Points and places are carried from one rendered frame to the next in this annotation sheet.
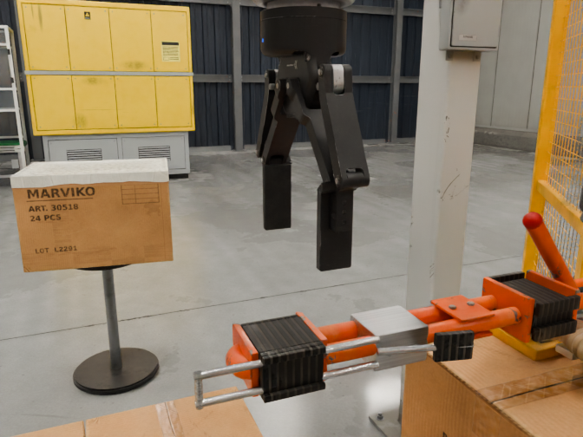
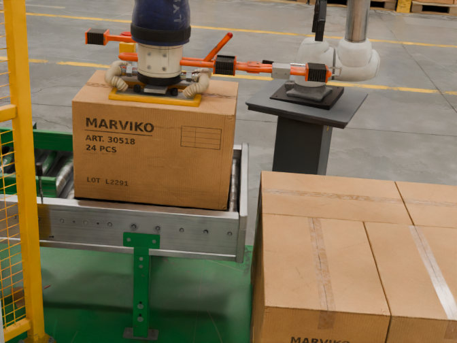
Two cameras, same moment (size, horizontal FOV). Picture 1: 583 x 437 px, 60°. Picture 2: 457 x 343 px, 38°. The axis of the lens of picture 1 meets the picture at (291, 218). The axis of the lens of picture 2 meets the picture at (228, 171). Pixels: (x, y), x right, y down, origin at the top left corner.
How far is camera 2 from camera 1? 3.01 m
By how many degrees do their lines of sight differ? 135
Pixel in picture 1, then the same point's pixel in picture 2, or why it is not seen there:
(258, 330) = (322, 67)
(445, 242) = not seen: outside the picture
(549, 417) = (226, 92)
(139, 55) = not seen: outside the picture
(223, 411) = (283, 288)
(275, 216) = (319, 37)
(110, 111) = not seen: outside the picture
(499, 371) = (219, 100)
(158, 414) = (334, 301)
